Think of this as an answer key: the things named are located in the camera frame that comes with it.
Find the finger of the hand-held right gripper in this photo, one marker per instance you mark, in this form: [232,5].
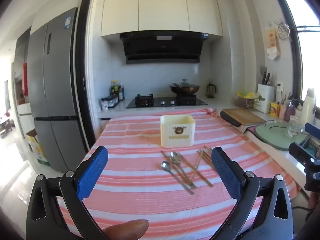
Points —
[313,130]
[300,151]

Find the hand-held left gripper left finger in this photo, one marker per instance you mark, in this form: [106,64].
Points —
[92,172]

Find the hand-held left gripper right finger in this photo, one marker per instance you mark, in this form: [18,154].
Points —
[226,175]

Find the brown wooden chopstick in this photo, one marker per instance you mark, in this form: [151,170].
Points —
[206,173]
[163,154]
[197,166]
[208,152]
[185,166]
[203,156]

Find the metal spoon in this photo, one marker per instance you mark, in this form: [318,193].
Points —
[165,165]
[175,157]

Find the white ribbed utensil box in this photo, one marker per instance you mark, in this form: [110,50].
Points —
[167,136]

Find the person's right forearm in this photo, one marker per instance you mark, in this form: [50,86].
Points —
[315,200]

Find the person's left hand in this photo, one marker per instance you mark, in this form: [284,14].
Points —
[127,230]

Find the clear glass jar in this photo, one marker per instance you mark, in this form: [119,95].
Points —
[293,127]

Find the white detergent bottle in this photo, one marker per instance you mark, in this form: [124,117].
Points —
[308,107]

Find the purple bottle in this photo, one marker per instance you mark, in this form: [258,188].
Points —
[290,111]

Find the green cutting board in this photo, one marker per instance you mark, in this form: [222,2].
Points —
[272,135]

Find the yellow snack packet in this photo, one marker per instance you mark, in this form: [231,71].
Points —
[275,109]

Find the pink striped tablecloth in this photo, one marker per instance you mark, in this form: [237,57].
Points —
[140,180]

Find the pink mat black border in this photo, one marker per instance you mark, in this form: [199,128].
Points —
[250,130]

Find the black textured pad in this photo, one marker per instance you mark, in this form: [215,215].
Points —
[230,118]

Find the white knife block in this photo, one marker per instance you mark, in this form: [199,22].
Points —
[265,97]

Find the cardboard box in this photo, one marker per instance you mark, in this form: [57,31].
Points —
[37,147]

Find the wooden cutting board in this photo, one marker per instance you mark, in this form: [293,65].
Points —
[247,116]

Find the small spice jar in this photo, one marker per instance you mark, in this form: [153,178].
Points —
[105,104]

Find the yellow plastic bag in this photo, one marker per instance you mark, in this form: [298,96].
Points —
[246,95]

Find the dark sauce bottle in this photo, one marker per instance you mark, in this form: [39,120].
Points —
[121,93]

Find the dark glass pitcher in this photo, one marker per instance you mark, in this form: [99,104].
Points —
[210,91]

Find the spice jars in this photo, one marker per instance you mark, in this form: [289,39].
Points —
[114,90]

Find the dark frying pan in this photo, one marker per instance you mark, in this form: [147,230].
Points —
[185,90]

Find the black gas stove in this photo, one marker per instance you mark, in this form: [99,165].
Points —
[165,103]

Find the hanging printed packet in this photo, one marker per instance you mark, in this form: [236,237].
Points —
[272,42]

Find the dark low table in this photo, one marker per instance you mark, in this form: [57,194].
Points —
[5,127]

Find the grey refrigerator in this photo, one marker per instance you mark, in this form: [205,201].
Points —
[57,80]

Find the glass pan lid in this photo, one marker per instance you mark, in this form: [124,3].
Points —
[184,82]

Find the red cloth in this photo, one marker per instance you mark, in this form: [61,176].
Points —
[25,80]

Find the black range hood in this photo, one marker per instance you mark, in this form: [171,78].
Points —
[162,47]

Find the white wall outlet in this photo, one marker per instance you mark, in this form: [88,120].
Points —
[280,86]

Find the black window frame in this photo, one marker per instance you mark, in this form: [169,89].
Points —
[295,42]

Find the black door frame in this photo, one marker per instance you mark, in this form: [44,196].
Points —
[83,55]

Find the white wall cabinet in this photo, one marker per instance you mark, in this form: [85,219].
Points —
[162,5]

